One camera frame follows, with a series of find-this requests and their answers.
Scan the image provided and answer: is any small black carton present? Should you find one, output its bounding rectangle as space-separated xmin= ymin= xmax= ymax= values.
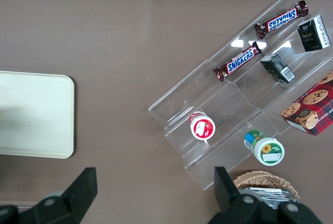
xmin=297 ymin=16 xmax=332 ymax=53
xmin=260 ymin=53 xmax=297 ymax=84

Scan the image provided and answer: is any red plaid cookie box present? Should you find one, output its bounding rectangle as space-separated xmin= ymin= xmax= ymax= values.
xmin=280 ymin=70 xmax=333 ymax=137

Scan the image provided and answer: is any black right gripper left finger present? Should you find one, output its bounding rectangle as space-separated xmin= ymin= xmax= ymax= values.
xmin=33 ymin=166 xmax=98 ymax=224

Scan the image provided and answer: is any clear acrylic stepped display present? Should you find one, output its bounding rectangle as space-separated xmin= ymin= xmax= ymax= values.
xmin=147 ymin=0 xmax=333 ymax=191

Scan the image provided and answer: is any aluminium foil container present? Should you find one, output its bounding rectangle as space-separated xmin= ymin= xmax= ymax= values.
xmin=238 ymin=186 xmax=298 ymax=205

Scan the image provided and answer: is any green lid yogurt cup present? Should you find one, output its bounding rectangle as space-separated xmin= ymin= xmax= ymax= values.
xmin=243 ymin=129 xmax=285 ymax=166

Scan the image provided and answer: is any Snickers chocolate bar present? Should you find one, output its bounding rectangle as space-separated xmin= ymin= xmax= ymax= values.
xmin=213 ymin=40 xmax=263 ymax=83
xmin=254 ymin=0 xmax=310 ymax=41

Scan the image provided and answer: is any beige plastic tray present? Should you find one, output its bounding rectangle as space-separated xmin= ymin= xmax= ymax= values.
xmin=0 ymin=70 xmax=75 ymax=160

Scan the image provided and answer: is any light tan wicker basket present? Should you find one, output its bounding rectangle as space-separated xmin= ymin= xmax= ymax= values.
xmin=232 ymin=169 xmax=301 ymax=204

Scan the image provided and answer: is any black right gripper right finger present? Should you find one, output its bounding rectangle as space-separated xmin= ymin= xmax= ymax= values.
xmin=207 ymin=166 xmax=324 ymax=224

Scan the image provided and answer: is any red lid yogurt cup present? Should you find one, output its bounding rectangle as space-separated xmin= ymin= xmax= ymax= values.
xmin=188 ymin=110 xmax=216 ymax=141

